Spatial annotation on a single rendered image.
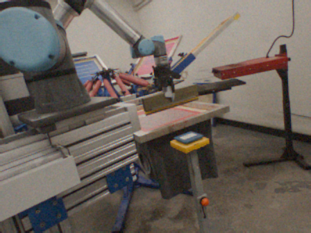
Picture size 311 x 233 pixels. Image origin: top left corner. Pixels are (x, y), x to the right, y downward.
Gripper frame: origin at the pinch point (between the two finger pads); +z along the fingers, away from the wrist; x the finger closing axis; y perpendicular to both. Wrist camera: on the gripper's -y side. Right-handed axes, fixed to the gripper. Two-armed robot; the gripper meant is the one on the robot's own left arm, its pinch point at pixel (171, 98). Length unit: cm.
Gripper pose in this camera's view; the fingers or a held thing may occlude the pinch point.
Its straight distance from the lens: 139.6
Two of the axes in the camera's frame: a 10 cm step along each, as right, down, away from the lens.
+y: -8.8, 2.8, -3.8
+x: 4.3, 1.4, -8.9
